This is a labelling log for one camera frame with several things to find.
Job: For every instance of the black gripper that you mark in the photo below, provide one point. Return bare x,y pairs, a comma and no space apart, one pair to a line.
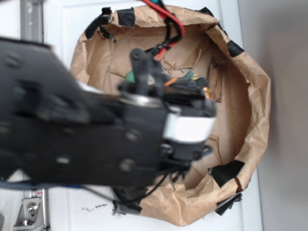
190,113

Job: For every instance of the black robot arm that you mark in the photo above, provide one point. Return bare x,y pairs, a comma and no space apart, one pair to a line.
61,134

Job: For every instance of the brown wood piece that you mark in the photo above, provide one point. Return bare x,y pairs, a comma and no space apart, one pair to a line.
215,75

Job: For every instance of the brown paper bag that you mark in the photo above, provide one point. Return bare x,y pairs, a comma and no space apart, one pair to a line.
240,134

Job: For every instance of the green golf ball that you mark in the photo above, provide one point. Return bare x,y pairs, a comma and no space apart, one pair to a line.
130,77

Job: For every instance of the aluminium frame rail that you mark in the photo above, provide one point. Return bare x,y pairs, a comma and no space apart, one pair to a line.
31,20

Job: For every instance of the metal corner bracket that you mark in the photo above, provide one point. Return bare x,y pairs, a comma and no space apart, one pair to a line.
34,212

